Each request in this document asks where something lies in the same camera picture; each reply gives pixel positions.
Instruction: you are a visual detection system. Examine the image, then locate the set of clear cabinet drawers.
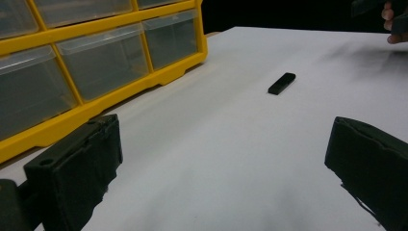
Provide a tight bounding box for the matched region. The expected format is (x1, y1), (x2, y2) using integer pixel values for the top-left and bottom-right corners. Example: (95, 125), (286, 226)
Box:
(0, 0), (199, 141)

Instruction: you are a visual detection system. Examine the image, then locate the small black block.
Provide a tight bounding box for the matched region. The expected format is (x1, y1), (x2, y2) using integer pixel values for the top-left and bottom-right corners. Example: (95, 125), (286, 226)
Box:
(268, 72), (297, 96)

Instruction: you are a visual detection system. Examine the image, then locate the clear plastic drawer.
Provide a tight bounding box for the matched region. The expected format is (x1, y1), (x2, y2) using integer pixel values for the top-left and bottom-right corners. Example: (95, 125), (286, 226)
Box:
(56, 22), (150, 102)

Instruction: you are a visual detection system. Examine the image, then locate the white table sheet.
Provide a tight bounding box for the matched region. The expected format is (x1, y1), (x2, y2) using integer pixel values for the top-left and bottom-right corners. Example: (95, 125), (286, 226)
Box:
(0, 26), (408, 231)

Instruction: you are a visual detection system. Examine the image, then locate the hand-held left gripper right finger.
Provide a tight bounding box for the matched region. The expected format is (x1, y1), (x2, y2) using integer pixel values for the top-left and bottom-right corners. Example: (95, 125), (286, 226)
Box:
(324, 115), (408, 231)

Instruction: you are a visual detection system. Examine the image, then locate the yellow drawer cabinet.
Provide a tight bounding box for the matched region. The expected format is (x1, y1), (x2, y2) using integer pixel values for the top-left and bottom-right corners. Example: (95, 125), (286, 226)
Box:
(0, 0), (209, 165)

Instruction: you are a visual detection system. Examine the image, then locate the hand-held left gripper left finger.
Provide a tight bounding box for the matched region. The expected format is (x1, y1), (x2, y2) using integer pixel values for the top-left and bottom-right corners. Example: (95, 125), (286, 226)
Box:
(23, 114), (123, 231)

